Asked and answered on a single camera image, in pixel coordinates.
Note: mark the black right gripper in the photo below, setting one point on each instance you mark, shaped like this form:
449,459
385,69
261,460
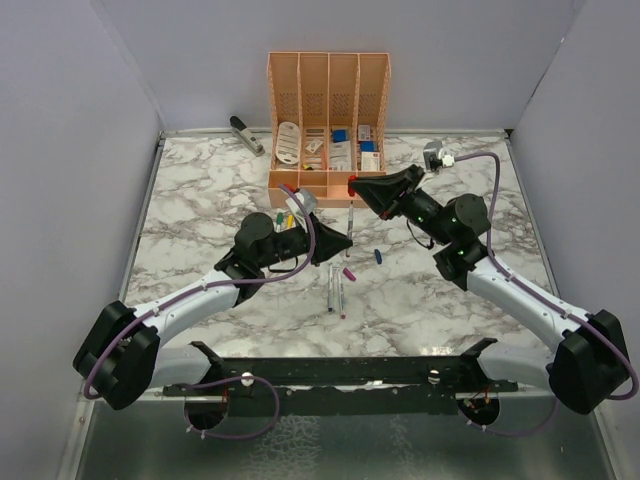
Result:
381,192

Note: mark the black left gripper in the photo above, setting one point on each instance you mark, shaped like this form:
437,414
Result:
328,242

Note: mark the white pen blue end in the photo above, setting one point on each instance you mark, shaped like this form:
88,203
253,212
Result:
330,289

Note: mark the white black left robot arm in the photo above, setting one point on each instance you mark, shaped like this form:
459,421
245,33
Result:
119,357

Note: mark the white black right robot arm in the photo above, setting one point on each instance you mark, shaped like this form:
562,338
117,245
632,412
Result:
585,361

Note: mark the purple pen cap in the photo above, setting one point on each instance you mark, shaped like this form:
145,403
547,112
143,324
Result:
349,274

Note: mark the white pen purple end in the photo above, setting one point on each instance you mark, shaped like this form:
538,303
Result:
341,296

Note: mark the red white card box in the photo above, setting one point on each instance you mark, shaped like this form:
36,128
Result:
370,161

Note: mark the blue box in organizer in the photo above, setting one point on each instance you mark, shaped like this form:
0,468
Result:
340,135

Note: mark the peach plastic desk organizer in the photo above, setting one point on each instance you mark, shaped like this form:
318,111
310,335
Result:
322,92

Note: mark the white oval ruler card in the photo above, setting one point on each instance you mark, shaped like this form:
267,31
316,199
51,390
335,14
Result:
288,143

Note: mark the black grey stapler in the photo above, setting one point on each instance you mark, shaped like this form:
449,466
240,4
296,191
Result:
245,136

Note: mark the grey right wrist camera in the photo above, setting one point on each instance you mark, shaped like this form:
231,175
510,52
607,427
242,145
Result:
437,157

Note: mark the black mounting rail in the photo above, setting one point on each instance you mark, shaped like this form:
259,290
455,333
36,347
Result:
331,386

